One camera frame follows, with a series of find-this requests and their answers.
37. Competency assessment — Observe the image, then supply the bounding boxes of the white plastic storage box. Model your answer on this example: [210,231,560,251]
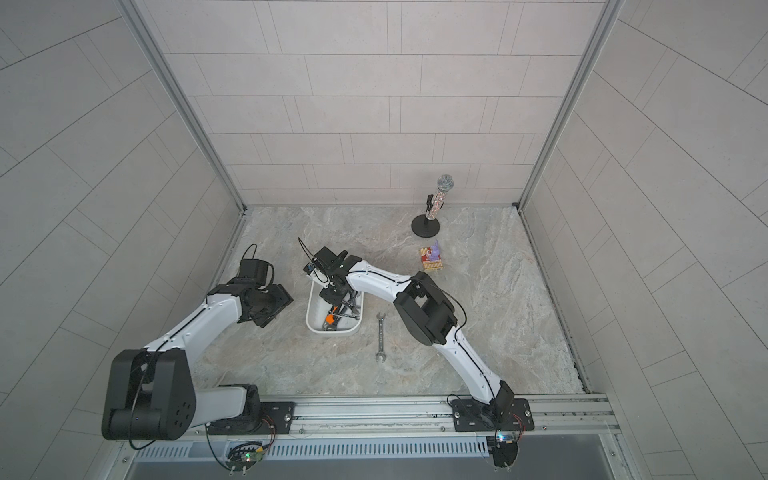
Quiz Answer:
[305,279,364,337]

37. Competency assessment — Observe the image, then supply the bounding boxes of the orange handled adjustable wrench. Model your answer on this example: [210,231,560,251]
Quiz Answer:
[322,305,348,331]

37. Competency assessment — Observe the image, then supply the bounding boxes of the long silver open-end wrench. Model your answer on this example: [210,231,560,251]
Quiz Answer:
[375,312,387,363]

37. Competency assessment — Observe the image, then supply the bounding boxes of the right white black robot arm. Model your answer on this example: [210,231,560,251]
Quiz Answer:
[304,247,514,428]

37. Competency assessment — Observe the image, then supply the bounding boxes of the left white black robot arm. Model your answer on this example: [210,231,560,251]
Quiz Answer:
[101,283,293,441]

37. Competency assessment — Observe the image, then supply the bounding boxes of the small wooden toy with figures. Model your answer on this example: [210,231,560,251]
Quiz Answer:
[419,241,443,272]

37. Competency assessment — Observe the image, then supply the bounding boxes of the glitter microphone on black stand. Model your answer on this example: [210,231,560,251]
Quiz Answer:
[411,174,454,238]

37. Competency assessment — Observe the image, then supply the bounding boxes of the left green circuit board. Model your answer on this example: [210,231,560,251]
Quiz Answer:
[225,441,265,476]

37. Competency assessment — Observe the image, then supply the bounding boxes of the green circuit board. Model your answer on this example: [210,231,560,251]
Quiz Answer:
[225,441,265,476]
[486,433,519,468]

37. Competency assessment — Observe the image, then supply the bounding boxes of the right green circuit board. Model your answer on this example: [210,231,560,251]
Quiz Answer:
[486,433,519,468]

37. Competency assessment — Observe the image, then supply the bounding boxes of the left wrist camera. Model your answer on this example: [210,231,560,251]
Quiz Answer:
[238,258,274,288]

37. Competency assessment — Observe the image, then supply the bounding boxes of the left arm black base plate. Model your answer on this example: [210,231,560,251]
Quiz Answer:
[208,402,295,436]

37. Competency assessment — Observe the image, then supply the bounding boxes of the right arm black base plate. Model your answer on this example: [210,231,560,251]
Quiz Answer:
[446,395,535,433]

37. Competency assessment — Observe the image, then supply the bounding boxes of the aluminium mounting rail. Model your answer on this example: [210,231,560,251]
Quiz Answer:
[116,392,622,445]

